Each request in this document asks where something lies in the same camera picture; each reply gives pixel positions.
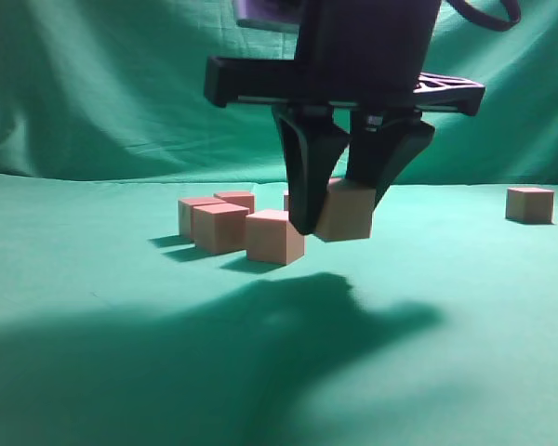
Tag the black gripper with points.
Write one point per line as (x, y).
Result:
(351, 55)

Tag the green cloth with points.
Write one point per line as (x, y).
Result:
(441, 329)

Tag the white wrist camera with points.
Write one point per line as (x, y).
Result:
(281, 16)

